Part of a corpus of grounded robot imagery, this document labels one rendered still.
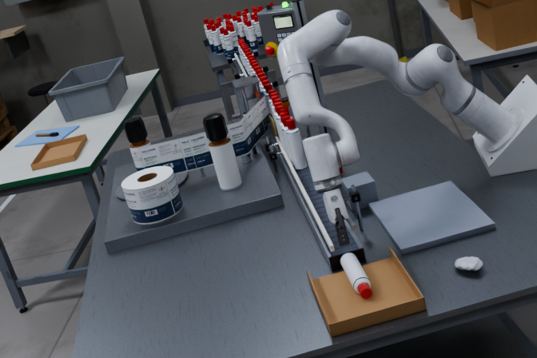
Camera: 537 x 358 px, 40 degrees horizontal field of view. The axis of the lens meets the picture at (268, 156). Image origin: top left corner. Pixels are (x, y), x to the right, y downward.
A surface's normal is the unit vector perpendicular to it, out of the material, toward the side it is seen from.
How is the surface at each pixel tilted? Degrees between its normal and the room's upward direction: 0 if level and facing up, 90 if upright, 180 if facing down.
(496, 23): 90
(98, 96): 95
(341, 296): 0
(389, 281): 0
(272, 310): 0
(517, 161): 90
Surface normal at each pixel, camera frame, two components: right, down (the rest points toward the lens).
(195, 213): -0.22, -0.91
